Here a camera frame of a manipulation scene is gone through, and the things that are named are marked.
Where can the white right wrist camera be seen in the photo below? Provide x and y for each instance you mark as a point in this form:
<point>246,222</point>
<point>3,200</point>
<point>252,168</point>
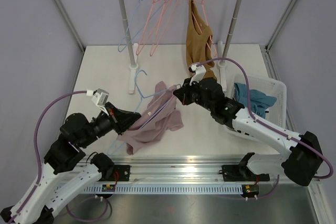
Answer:
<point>197,71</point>

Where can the pink hanger of teal top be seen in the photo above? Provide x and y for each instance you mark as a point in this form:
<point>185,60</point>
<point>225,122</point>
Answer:
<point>161,26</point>

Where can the pink mauve tank top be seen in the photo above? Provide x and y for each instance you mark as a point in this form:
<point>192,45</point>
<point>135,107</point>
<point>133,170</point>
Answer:
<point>161,115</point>

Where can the pink hanger of striped top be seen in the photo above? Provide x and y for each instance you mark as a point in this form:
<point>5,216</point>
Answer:
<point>149,27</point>

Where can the pink hanger of brown top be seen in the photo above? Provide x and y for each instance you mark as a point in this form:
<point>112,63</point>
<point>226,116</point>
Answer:
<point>211,45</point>

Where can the mustard brown tank top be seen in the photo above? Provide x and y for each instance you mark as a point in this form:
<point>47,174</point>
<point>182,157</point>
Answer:
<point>198,37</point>

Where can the light blue wire hanger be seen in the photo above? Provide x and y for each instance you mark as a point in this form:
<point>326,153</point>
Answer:
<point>134,11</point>

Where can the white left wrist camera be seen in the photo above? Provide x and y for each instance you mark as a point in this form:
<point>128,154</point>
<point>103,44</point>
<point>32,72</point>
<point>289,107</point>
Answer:
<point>99,98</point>

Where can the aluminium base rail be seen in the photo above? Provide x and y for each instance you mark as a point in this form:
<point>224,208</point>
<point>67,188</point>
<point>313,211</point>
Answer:
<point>168,175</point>

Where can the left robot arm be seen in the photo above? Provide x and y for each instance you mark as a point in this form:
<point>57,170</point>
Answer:
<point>46,198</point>

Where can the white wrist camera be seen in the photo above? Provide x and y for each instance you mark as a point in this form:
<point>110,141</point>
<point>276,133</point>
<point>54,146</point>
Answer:
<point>197,71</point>
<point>99,98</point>

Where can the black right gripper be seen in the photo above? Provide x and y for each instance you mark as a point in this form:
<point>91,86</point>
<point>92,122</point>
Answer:
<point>183,93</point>

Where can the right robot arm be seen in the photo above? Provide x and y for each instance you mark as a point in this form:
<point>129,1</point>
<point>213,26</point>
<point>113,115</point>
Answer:
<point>299,155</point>

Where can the white plastic basket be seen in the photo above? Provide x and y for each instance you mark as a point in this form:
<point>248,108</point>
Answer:
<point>275,114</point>

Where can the teal blue tank top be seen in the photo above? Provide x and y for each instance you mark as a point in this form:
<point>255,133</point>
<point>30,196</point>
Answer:
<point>259,101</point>

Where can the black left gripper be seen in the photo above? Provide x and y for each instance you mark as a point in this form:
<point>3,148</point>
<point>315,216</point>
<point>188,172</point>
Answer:
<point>121,120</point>

